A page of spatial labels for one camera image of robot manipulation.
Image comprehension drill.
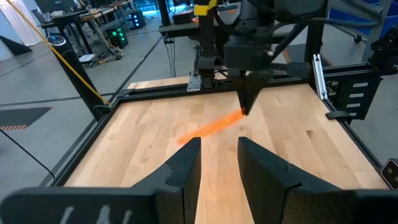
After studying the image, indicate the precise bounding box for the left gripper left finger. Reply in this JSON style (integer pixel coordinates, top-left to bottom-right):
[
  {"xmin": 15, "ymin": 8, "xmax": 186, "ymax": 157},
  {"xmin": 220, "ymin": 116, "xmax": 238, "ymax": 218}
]
[{"xmin": 132, "ymin": 136, "xmax": 202, "ymax": 224}]

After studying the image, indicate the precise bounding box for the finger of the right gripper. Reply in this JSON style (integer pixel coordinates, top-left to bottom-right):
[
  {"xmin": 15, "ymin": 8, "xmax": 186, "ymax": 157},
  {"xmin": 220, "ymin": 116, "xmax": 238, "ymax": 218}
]
[
  {"xmin": 248, "ymin": 72, "xmax": 271, "ymax": 115},
  {"xmin": 231, "ymin": 72, "xmax": 251, "ymax": 115}
]

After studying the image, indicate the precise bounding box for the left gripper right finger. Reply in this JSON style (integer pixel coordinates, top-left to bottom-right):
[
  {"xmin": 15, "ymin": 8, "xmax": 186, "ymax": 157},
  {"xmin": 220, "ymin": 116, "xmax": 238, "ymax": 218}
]
[{"xmin": 238, "ymin": 136, "xmax": 341, "ymax": 224}]

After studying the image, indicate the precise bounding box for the orange translucent plate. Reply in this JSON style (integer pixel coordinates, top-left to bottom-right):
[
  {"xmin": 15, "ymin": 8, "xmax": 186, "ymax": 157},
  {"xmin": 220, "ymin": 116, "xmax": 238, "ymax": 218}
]
[{"xmin": 177, "ymin": 108, "xmax": 248, "ymax": 146}]

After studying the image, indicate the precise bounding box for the yellow tape piece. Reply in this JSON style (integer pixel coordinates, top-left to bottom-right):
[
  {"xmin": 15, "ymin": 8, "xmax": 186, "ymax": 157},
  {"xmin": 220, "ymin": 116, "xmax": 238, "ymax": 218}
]
[{"xmin": 194, "ymin": 0, "xmax": 218, "ymax": 16}]

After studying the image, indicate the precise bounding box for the computer with blue lights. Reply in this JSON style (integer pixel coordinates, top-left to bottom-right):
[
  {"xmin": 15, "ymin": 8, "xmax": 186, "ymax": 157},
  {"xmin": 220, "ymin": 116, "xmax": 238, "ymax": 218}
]
[{"xmin": 127, "ymin": 9, "xmax": 147, "ymax": 30}]

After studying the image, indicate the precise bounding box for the small black device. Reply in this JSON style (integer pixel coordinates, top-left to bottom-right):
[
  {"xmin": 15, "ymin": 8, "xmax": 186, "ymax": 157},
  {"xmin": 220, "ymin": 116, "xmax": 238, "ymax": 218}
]
[{"xmin": 380, "ymin": 158, "xmax": 398, "ymax": 190}]

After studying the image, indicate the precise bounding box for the computer with green lights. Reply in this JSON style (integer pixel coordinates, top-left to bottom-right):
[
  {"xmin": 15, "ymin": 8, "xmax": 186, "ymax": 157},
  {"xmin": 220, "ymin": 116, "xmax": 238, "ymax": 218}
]
[{"xmin": 107, "ymin": 26, "xmax": 129, "ymax": 50}]

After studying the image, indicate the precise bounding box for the black slanted pole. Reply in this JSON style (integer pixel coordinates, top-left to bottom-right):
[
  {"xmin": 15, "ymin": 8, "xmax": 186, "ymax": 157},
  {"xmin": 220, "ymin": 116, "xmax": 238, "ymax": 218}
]
[{"xmin": 46, "ymin": 35, "xmax": 108, "ymax": 121}]

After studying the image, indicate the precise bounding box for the black hazard-striped floor mat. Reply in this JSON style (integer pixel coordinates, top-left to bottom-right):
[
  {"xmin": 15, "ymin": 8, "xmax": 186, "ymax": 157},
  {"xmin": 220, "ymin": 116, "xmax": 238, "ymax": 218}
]
[{"xmin": 0, "ymin": 106, "xmax": 52, "ymax": 132}]

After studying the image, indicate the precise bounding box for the black office desk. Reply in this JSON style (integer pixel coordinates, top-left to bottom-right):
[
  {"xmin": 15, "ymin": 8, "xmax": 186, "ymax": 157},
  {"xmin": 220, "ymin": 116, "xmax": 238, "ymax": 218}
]
[{"xmin": 40, "ymin": 8, "xmax": 95, "ymax": 55}]

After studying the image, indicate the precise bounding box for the silver metal frame bracket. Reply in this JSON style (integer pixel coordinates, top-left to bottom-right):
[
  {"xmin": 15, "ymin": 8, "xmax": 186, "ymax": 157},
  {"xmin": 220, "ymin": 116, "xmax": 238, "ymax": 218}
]
[
  {"xmin": 312, "ymin": 54, "xmax": 328, "ymax": 101},
  {"xmin": 186, "ymin": 72, "xmax": 201, "ymax": 92}
]

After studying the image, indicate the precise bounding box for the black hanging cable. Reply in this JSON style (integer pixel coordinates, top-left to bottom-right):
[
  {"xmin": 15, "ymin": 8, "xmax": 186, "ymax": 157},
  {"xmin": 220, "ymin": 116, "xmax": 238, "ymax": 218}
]
[{"xmin": 0, "ymin": 128, "xmax": 57, "ymax": 180}]

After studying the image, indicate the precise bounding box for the yellow hanging cable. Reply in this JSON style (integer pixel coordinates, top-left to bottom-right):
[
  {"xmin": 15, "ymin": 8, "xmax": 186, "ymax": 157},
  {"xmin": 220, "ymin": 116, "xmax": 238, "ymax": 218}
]
[{"xmin": 6, "ymin": 0, "xmax": 111, "ymax": 106}]

